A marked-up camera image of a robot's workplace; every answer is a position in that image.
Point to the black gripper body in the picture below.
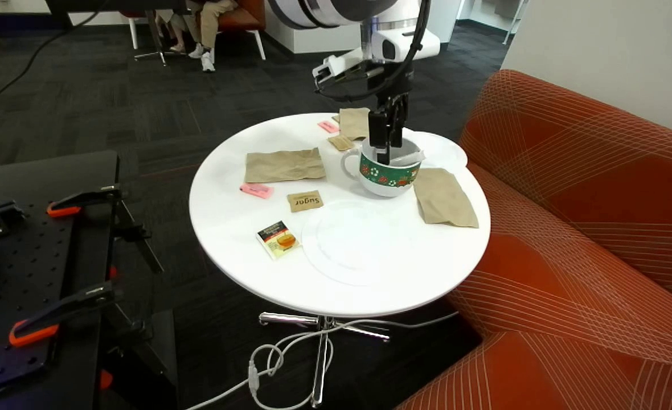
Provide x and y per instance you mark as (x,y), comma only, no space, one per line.
(391,113)

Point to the black marker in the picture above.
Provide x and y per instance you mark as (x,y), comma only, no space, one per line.
(385,156)

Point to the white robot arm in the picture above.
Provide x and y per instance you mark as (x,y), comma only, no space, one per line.
(395,42)

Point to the white mug with green band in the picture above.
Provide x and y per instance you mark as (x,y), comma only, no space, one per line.
(383,178)

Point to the brown paper napkin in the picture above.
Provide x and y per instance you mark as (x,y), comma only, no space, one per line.
(353,124)
(444,199)
(284,167)

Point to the brown sugar packet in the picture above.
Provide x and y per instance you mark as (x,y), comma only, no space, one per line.
(307,201)
(340,144)

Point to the pink sweetener packet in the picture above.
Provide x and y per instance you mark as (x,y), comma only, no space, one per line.
(255,192)
(328,125)

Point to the large white plate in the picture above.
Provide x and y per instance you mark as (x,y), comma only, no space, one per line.
(350,246)

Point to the tea bag packet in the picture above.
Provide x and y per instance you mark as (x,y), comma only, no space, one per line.
(277,238)

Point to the white chair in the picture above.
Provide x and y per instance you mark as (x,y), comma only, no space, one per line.
(261,42)

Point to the seated person in beige trousers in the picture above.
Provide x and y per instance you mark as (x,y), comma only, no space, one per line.
(207,26)

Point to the orange striped sofa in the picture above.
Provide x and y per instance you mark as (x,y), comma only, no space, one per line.
(578,251)

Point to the chrome table base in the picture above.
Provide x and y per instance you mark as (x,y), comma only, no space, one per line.
(324,356)

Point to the black perforated workbench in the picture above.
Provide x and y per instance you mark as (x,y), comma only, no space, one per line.
(40,264)

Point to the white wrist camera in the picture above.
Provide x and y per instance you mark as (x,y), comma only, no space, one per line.
(335,63)

